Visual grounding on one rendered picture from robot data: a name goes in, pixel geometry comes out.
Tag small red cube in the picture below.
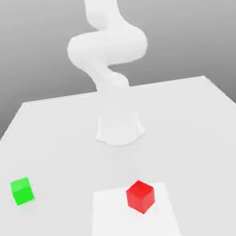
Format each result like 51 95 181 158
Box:
124 178 158 216

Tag small green cube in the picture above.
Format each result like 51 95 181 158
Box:
9 176 36 207

